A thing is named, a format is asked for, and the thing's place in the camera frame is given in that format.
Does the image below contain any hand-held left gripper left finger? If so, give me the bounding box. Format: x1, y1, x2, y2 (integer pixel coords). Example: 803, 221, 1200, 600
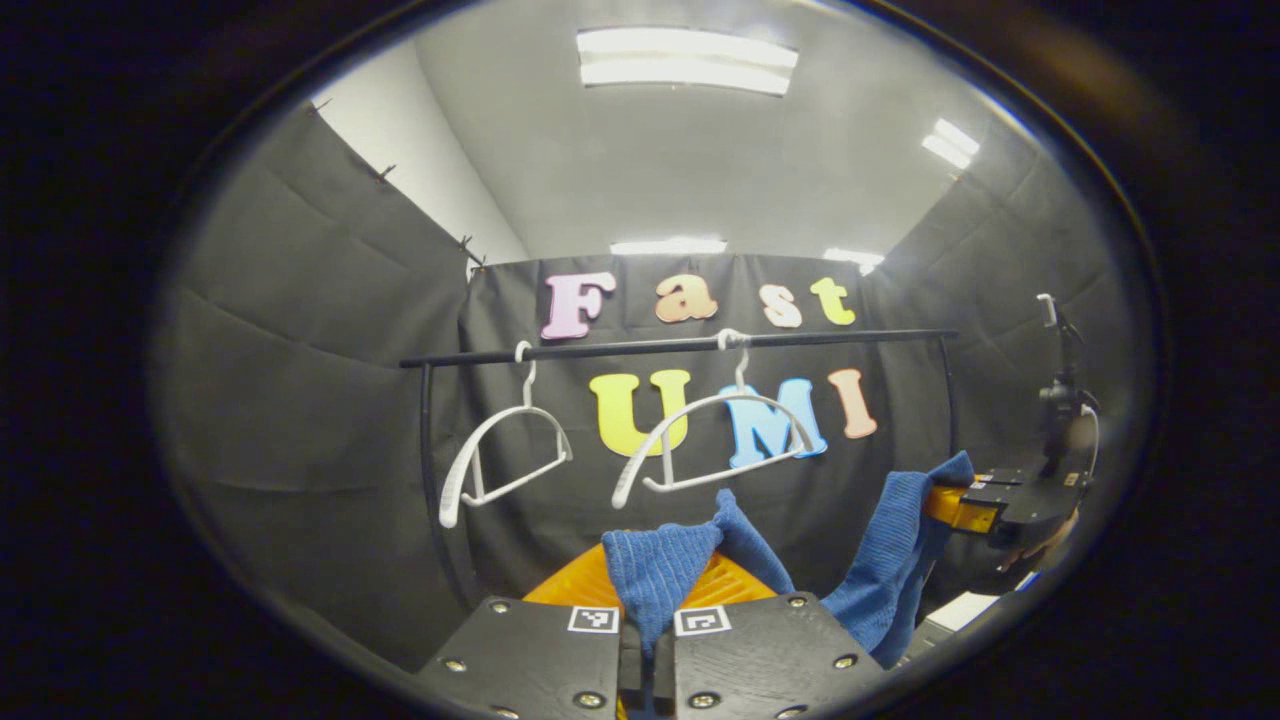
415, 543, 641, 720

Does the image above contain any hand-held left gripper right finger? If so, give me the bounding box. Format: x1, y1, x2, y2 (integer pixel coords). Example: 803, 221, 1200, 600
652, 552, 888, 720

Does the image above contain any blue corduroy jacket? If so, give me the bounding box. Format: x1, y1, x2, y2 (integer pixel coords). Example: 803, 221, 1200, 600
600, 450, 976, 669

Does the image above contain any white plastic hanger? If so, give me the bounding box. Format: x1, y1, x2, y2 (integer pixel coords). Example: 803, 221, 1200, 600
438, 340, 574, 529
610, 328, 816, 509

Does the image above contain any black metal clothes rack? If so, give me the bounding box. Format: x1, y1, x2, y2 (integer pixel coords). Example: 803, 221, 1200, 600
398, 328, 961, 611

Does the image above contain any white box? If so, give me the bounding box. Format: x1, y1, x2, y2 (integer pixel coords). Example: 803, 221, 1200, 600
918, 590, 1001, 633

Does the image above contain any large ceiling light panel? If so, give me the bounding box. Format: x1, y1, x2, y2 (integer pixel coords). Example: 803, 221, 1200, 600
576, 27, 801, 98

